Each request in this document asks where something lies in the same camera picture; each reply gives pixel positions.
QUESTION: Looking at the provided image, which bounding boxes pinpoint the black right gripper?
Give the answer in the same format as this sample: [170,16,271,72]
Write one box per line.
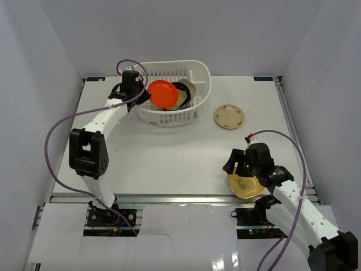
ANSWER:
[223,149,260,178]

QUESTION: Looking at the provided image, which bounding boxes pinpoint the yellow square panda plate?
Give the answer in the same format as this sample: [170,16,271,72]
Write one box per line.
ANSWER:
[227,167,265,199]

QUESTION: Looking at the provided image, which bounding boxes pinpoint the orange round plate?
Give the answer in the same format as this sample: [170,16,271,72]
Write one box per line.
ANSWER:
[147,80,179,108]

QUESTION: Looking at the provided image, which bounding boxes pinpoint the black round plate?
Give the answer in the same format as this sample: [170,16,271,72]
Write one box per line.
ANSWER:
[172,82,192,110]

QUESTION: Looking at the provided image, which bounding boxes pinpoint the cream square panda plate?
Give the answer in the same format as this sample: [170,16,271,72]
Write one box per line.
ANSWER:
[179,79,196,109]

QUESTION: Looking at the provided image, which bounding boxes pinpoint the green square panda plate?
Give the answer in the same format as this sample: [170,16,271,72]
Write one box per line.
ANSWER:
[162,89,187,111]

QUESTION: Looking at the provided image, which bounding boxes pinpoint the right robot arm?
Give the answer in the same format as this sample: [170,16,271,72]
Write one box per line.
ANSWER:
[223,143,359,270]

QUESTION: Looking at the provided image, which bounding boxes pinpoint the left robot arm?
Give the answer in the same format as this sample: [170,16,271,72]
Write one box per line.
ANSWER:
[69,82,150,225]

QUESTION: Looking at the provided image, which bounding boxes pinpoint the white plastic bin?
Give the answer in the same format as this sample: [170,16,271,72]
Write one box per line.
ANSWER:
[135,60,212,127]

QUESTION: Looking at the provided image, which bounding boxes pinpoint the beige round floral plate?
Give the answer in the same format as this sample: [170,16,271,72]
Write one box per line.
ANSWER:
[214,104,245,130]

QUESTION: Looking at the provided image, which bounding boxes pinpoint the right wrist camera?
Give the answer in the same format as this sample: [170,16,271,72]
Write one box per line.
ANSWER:
[245,134,260,147]

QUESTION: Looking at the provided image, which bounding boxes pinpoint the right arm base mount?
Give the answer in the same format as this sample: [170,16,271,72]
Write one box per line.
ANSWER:
[230,208,284,240]

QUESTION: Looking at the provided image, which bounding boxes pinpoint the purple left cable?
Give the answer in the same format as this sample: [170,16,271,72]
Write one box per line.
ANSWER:
[45,59,150,237]

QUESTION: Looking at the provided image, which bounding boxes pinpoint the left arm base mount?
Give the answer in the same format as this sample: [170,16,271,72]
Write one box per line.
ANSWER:
[86,201,137,227]

